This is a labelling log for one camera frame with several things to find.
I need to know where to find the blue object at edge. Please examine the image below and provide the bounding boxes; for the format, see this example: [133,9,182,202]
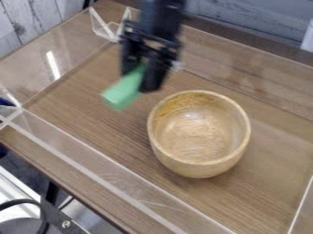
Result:
[0,97,16,106]

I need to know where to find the black cable loop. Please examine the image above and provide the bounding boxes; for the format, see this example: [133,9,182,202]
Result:
[0,198,50,234]

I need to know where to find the black metal base plate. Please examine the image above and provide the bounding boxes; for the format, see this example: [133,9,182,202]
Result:
[38,200,91,234]

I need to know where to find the clear acrylic tray enclosure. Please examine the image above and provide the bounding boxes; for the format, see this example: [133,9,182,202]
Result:
[0,1,313,234]

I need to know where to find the black table leg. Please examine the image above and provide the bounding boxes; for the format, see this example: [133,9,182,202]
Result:
[46,182,60,206]

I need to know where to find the clear acrylic corner bracket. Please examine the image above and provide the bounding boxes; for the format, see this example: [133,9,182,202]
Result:
[89,7,133,43]

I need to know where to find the green rectangular block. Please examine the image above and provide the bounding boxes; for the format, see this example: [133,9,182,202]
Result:
[101,63,146,111]

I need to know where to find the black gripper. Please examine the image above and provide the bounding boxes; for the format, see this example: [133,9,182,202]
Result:
[121,0,185,93]

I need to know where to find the brown wooden bowl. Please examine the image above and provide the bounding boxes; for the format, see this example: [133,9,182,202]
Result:
[147,90,252,178]

